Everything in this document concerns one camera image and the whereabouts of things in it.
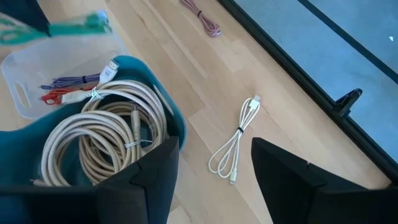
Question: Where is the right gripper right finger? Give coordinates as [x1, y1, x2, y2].
[251, 137, 327, 224]

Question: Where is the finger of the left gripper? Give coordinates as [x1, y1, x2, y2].
[0, 0, 50, 35]

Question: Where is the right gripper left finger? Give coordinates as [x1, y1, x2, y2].
[93, 136, 180, 224]

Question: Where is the clear plastic bin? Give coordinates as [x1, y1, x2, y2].
[0, 29, 129, 121]

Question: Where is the green braided cable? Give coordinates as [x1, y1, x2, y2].
[0, 10, 112, 47]

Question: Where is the white USB cable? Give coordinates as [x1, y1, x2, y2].
[207, 94, 262, 185]

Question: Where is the orange braided cable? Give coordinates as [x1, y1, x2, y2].
[40, 86, 98, 106]

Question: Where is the thick cream cable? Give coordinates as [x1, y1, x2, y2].
[40, 58, 170, 187]

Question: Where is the teal plastic bin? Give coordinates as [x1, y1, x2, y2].
[0, 55, 188, 187]

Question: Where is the pink braided cable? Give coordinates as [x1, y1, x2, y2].
[178, 0, 223, 38]

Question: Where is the black clamp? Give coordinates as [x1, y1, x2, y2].
[333, 88, 364, 119]

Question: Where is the black table edge frame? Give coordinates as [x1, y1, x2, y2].
[216, 0, 398, 184]

